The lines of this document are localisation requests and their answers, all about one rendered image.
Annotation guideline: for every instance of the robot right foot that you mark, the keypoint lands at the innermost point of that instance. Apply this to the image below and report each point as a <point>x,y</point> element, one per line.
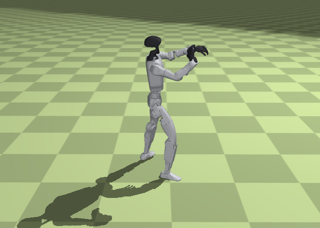
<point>170,176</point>

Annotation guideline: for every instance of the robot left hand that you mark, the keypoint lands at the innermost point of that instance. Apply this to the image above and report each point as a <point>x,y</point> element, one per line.
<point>200,49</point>

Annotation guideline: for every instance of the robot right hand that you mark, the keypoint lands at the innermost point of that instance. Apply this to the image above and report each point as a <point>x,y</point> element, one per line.
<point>190,54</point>

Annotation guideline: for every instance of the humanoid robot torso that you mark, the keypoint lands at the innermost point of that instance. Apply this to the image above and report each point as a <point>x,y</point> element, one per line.
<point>156,83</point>

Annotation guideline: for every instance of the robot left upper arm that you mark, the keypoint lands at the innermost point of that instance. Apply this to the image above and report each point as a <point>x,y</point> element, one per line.
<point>170,55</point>

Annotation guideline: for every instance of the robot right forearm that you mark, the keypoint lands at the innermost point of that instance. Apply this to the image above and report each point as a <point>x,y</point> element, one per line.
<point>186,69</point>

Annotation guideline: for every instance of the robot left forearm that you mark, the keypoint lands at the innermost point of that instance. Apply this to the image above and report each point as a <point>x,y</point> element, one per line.
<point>181,52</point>

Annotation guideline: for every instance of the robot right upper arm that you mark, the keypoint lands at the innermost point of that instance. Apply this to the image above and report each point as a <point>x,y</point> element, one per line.
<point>159,71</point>

